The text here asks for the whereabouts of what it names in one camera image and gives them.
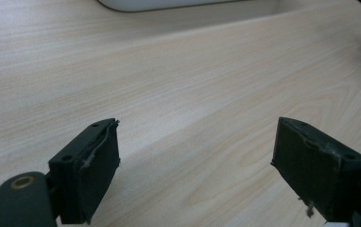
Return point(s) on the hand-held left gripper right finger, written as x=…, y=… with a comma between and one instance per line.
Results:
x=314, y=170

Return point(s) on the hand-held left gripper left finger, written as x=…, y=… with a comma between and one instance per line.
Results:
x=89, y=176

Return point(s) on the white tray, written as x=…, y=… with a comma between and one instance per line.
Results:
x=156, y=4

